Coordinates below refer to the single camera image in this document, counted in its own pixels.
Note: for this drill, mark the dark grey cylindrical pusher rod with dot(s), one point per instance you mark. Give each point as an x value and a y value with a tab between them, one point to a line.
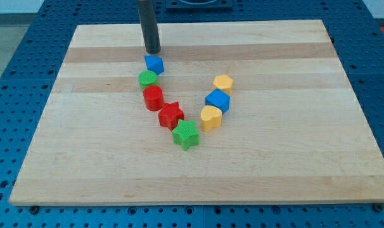
149	26

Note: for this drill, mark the blue triangle block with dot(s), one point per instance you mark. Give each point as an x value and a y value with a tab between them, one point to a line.
154	64

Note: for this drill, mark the yellow hexagon block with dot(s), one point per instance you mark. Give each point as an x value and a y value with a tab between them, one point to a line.
224	83

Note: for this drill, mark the green cylinder block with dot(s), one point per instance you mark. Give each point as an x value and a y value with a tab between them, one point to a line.
147	78

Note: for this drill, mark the red cylinder block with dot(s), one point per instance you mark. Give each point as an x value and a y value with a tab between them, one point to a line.
153	97

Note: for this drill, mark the red star block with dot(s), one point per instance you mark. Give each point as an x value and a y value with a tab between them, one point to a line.
169	115

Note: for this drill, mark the blue cube block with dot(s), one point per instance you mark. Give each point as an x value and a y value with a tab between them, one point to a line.
218	99

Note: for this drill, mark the yellow heart block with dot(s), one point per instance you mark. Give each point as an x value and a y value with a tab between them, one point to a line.
211	117

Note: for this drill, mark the green star block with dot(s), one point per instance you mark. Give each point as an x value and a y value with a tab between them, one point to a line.
186	134

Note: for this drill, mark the light wooden board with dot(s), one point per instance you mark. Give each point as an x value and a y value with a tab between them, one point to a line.
295	132

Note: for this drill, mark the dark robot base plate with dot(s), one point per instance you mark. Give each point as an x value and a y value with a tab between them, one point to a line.
198	4

